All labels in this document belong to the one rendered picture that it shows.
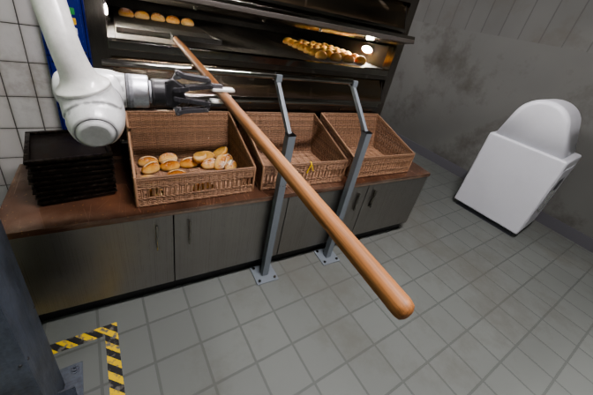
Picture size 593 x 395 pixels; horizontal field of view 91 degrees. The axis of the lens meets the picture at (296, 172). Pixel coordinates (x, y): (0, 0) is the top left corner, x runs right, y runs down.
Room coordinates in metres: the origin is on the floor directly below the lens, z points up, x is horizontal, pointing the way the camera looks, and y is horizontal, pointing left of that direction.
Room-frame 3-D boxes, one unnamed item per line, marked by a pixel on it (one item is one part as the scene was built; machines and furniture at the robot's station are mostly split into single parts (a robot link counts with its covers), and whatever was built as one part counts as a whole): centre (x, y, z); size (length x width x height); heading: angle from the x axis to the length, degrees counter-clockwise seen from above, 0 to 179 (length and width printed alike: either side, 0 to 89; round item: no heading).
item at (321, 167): (1.66, 0.07, 0.72); 0.56 x 0.49 x 0.28; 123
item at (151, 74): (1.88, 0.23, 1.02); 1.79 x 0.11 x 0.19; 124
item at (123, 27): (1.88, 0.94, 1.20); 0.55 x 0.36 x 0.03; 124
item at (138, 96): (0.77, 0.47, 1.19); 0.09 x 0.06 x 0.09; 33
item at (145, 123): (1.33, 0.56, 0.72); 0.56 x 0.49 x 0.28; 125
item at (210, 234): (1.58, 0.16, 0.29); 2.42 x 0.56 x 0.58; 124
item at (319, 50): (2.57, 0.00, 1.21); 0.61 x 0.48 x 0.06; 34
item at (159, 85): (0.81, 0.41, 1.19); 0.09 x 0.07 x 0.08; 123
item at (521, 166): (2.67, -2.07, 0.60); 0.67 x 0.55 x 1.20; 38
